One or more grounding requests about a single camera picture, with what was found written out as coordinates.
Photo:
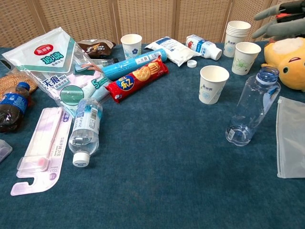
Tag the blue tube roll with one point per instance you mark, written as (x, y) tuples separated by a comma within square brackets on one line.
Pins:
[(128, 64)]

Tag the small white blue milk bottle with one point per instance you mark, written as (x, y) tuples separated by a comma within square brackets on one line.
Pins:
[(202, 46)]

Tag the woven round coaster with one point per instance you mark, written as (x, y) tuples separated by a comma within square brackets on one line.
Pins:
[(9, 80)]

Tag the blue table cloth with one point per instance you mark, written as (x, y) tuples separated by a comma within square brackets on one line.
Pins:
[(166, 167)]

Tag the white bottle cap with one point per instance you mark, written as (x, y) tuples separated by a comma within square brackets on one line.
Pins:
[(192, 63)]

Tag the clear bottle with blue neck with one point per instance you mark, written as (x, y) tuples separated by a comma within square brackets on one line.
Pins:
[(252, 107)]

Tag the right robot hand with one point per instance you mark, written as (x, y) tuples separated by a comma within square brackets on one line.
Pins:
[(290, 23)]

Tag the pastel cleaning cloth package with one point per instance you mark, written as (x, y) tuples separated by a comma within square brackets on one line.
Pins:
[(76, 90)]

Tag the white milk pouch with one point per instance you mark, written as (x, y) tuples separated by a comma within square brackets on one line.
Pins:
[(176, 51)]

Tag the water bottle with white cap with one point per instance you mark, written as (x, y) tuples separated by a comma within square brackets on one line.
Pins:
[(84, 128)]

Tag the brown chocolate snack package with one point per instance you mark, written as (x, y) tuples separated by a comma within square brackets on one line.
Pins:
[(95, 48)]

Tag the small clear purple box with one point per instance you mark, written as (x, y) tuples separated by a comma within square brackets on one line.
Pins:
[(4, 150)]

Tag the white green glass cloth bag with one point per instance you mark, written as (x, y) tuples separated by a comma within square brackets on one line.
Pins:
[(47, 55)]

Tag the paper cup with green flower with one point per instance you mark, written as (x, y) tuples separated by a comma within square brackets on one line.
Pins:
[(245, 59)]

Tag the paper cup top right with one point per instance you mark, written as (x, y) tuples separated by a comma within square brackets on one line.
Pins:
[(234, 35)]

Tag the pink toothbrush package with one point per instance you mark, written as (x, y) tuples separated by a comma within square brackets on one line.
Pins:
[(45, 143)]

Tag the woven bamboo folding screen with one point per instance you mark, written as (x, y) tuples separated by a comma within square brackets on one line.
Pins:
[(250, 12), (83, 19)]

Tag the small cola bottle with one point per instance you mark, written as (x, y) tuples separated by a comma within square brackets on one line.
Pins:
[(12, 107)]

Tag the paper cup with pale print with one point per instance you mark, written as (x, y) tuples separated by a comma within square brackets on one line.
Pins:
[(213, 86)]

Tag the yellow plush duck toy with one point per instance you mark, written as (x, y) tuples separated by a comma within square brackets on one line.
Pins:
[(286, 62)]

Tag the frosted zip bag with rolls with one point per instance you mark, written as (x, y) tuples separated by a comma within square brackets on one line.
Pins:
[(291, 138)]

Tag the paper cup with blue flower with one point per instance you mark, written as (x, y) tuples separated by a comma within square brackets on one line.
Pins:
[(131, 47)]

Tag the red cracker package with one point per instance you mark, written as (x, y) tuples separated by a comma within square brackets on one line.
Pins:
[(138, 78)]

